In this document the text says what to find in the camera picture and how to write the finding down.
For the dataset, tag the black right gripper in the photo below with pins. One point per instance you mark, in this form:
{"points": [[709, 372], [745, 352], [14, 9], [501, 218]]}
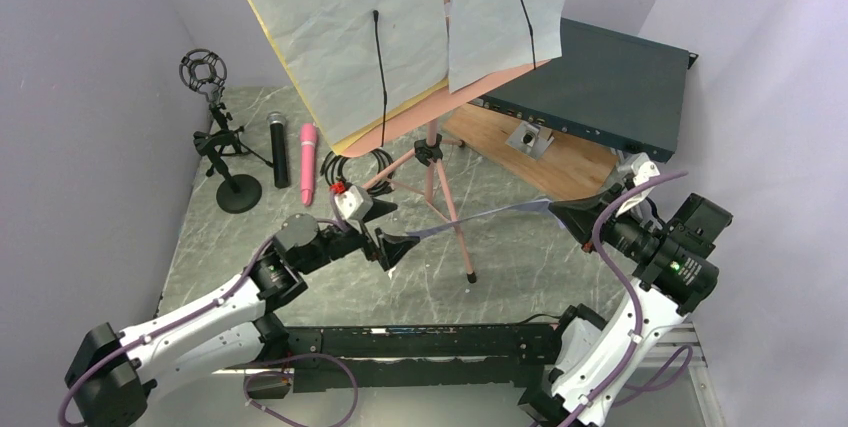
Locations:
{"points": [[578, 214]]}

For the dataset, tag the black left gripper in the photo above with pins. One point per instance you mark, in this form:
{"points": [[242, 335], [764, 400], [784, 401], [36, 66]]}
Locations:
{"points": [[390, 247]]}

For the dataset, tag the blue sheet music page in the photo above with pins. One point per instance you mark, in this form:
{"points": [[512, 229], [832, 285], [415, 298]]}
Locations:
{"points": [[538, 206]]}

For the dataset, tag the pink small microphone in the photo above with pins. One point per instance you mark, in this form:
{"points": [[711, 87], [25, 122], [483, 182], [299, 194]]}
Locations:
{"points": [[308, 140]]}

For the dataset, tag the black silver handheld microphone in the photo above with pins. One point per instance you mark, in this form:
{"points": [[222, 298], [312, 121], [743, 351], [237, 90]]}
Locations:
{"points": [[277, 131]]}

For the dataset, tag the pink tripod music stand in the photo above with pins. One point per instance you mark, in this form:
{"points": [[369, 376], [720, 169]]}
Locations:
{"points": [[428, 152]]}

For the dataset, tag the black round-base mic stand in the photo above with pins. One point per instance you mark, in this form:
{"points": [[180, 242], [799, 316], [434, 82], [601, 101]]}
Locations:
{"points": [[237, 193]]}

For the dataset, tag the white paper sheet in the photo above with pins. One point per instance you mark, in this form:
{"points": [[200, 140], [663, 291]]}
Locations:
{"points": [[488, 36]]}

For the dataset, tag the black tripod mic stand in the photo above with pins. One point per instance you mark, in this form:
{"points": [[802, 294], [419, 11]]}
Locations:
{"points": [[205, 72]]}

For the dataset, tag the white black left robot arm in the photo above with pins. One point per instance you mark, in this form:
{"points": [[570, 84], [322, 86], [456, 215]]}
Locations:
{"points": [[212, 318]]}

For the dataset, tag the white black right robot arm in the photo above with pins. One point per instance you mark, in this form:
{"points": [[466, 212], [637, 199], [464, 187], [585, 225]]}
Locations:
{"points": [[672, 277]]}

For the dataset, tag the wooden board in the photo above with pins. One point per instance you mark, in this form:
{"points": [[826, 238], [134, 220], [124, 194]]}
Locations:
{"points": [[569, 168]]}

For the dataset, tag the dark teal rack unit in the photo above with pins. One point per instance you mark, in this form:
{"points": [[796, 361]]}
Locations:
{"points": [[614, 89]]}

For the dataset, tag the grey paper sheet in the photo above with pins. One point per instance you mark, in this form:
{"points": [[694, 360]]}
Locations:
{"points": [[357, 63]]}

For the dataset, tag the silver metal bracket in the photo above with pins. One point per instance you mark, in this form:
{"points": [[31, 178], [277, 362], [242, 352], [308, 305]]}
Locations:
{"points": [[530, 139]]}

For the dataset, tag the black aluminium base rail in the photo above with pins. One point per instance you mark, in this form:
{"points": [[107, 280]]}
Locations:
{"points": [[529, 355]]}

